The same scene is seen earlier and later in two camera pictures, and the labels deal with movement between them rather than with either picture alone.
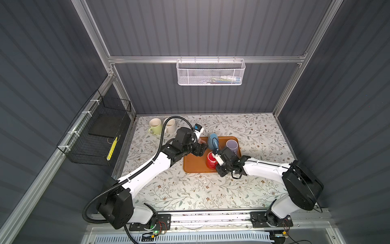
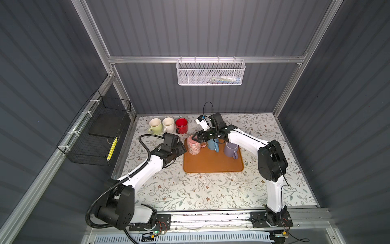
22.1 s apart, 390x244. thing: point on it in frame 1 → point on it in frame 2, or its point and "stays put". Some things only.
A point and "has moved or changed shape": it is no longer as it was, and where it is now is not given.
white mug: (170, 127) stays put
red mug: (212, 162) has moved or changed shape
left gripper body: (197, 149) → (179, 149)
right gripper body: (223, 170) → (211, 133)
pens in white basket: (224, 79) stays put
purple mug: (233, 145) stays put
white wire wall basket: (210, 72) stays put
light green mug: (155, 124) stays put
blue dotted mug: (213, 141) stays put
